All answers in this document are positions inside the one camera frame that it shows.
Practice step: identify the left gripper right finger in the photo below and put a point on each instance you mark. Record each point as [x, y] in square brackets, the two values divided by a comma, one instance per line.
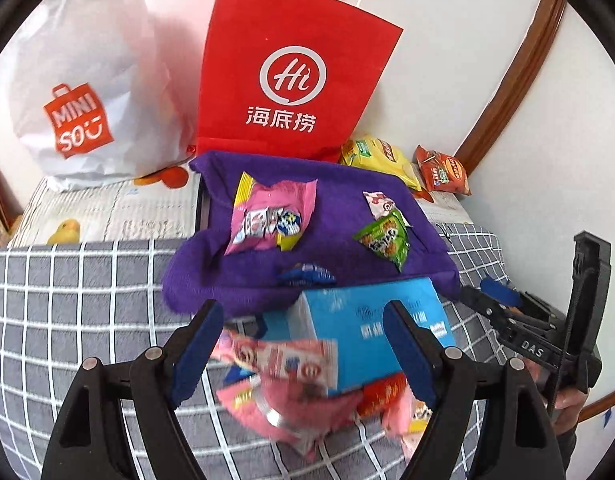
[417, 351]

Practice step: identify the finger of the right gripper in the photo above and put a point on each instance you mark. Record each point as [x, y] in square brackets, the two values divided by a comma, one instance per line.
[500, 292]

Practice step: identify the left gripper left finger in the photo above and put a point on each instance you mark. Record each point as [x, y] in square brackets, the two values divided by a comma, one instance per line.
[190, 348]

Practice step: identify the red snack packet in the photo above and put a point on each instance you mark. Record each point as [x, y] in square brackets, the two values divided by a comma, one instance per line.
[378, 396]

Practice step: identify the long pink white snack packet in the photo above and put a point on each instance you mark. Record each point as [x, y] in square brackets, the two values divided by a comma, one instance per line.
[311, 361]

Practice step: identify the pink nougat packet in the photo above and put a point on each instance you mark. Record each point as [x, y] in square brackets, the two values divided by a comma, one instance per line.
[288, 412]

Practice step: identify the green triangular snack bag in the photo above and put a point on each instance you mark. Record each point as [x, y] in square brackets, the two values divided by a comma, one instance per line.
[387, 238]

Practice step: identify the pink purple snack packet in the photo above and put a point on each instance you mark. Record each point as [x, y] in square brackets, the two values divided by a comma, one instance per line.
[268, 217]

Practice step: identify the person right hand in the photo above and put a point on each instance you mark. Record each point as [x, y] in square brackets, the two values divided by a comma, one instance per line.
[568, 405]

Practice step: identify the blue tissue pack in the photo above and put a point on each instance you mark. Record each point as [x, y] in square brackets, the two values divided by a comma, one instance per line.
[352, 316]

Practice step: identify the orange Lays chips bag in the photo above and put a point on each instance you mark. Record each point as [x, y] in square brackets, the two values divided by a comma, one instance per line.
[441, 172]

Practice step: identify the purple towel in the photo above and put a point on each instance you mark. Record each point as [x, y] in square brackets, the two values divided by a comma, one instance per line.
[246, 283]

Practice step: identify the grey checked bedsheet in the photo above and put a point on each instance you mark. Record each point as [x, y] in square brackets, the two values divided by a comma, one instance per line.
[60, 305]

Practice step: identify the pink white candy packet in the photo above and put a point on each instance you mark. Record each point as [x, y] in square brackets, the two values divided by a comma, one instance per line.
[380, 205]

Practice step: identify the yellow Lays chips bag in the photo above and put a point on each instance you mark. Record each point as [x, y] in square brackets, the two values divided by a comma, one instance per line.
[374, 154]

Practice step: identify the white Miniso plastic bag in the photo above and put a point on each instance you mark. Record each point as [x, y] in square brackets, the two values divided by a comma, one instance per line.
[92, 99]

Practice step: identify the red Haidilao paper bag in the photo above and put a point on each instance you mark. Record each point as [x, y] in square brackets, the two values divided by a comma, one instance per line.
[289, 78]

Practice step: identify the brown wooden door frame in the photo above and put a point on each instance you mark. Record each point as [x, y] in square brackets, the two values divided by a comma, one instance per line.
[515, 84]

